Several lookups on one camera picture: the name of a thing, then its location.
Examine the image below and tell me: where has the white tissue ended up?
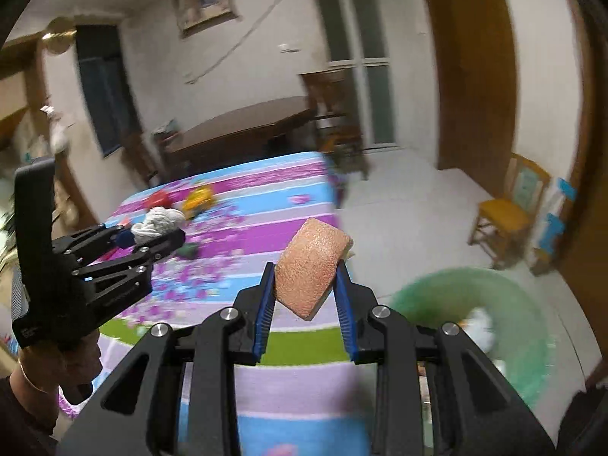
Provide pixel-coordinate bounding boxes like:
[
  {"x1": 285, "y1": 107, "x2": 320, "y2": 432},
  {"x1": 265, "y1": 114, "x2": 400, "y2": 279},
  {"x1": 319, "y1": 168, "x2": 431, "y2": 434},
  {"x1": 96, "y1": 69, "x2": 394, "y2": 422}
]
[{"x1": 131, "y1": 207, "x2": 185, "y2": 245}]

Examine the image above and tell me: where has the green scouring pad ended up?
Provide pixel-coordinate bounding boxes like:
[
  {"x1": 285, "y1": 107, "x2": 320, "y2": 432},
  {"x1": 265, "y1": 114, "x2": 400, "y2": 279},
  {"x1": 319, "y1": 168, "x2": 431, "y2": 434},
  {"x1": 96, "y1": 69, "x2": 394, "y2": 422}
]
[{"x1": 175, "y1": 242, "x2": 199, "y2": 260}]

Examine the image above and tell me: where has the yellow wrapper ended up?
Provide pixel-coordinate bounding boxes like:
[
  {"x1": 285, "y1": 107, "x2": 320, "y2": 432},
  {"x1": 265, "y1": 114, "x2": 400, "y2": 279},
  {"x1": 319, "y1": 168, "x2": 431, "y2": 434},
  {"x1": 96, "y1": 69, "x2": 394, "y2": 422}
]
[{"x1": 181, "y1": 185, "x2": 215, "y2": 219}]

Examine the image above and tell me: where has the orange sponge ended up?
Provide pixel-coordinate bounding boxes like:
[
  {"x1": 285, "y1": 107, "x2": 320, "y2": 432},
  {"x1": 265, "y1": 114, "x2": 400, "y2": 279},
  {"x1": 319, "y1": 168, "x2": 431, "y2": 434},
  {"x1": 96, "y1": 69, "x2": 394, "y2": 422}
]
[{"x1": 274, "y1": 218, "x2": 352, "y2": 321}]

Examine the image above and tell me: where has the black sleeve left forearm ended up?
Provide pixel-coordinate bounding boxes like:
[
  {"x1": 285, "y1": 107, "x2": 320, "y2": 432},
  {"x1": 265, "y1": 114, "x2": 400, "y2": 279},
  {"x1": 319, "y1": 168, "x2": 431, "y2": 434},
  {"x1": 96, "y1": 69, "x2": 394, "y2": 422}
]
[{"x1": 1, "y1": 377, "x2": 58, "y2": 456}]

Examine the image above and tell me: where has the green lined trash bin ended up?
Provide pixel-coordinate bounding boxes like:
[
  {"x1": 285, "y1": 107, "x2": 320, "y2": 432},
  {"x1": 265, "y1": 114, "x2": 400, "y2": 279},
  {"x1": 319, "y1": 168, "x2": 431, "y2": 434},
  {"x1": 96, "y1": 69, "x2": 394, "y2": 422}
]
[{"x1": 389, "y1": 268, "x2": 554, "y2": 408}]

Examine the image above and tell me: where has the left hand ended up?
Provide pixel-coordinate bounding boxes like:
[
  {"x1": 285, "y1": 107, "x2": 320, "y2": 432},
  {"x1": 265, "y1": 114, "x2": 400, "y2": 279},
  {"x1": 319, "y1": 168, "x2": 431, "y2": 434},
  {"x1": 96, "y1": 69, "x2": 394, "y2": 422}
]
[{"x1": 9, "y1": 329, "x2": 102, "y2": 424}]

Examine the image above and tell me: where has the red apple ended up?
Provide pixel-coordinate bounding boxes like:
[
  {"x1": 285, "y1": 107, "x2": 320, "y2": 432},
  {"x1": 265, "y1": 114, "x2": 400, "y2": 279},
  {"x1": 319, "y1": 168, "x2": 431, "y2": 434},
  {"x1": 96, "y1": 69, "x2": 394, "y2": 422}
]
[{"x1": 143, "y1": 190, "x2": 173, "y2": 211}]

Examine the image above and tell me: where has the dark window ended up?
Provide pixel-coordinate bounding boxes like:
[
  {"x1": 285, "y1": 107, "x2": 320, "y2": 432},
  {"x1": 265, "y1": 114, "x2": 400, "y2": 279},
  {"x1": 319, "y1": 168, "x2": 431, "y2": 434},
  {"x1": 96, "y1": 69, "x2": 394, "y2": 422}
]
[{"x1": 75, "y1": 25, "x2": 141, "y2": 157}]

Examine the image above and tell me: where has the floral striped tablecloth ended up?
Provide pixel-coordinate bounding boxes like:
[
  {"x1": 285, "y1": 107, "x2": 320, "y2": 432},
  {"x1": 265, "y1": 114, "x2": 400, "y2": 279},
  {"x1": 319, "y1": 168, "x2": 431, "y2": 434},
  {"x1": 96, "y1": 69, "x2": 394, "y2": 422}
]
[{"x1": 99, "y1": 152, "x2": 373, "y2": 455}]

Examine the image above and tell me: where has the dark wooden dining table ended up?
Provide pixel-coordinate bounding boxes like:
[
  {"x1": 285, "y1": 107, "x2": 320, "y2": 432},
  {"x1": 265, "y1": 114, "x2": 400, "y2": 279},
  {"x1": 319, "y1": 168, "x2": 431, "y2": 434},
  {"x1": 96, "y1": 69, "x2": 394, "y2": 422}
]
[{"x1": 165, "y1": 96, "x2": 314, "y2": 176}]

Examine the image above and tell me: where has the small yellow wooden chair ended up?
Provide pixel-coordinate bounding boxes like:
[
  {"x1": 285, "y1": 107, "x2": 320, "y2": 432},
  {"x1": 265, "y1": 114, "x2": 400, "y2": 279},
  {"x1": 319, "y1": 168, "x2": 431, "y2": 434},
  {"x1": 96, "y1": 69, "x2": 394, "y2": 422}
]
[{"x1": 468, "y1": 152, "x2": 551, "y2": 270}]

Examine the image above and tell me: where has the dark wooden chair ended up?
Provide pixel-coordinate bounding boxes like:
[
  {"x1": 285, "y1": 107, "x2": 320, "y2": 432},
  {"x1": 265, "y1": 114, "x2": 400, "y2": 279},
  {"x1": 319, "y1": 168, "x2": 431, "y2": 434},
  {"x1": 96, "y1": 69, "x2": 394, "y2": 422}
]
[{"x1": 300, "y1": 68, "x2": 370, "y2": 180}]

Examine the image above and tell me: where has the glass balcony door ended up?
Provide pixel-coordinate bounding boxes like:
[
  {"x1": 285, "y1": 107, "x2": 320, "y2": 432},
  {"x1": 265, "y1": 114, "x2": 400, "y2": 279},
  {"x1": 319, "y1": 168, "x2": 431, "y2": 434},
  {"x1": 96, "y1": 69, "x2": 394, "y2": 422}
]
[{"x1": 315, "y1": 0, "x2": 397, "y2": 148}]

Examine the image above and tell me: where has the brown wooden door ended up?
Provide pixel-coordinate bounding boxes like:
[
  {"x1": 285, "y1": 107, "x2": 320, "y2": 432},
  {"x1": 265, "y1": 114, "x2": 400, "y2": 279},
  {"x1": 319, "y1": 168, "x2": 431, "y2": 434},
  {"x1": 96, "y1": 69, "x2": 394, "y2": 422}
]
[{"x1": 426, "y1": 0, "x2": 517, "y2": 196}]

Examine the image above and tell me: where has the framed wall picture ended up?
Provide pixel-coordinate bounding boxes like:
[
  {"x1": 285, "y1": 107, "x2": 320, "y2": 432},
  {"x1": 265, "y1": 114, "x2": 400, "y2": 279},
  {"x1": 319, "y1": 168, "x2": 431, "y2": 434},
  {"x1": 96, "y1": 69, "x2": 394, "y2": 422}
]
[{"x1": 173, "y1": 0, "x2": 238, "y2": 38}]

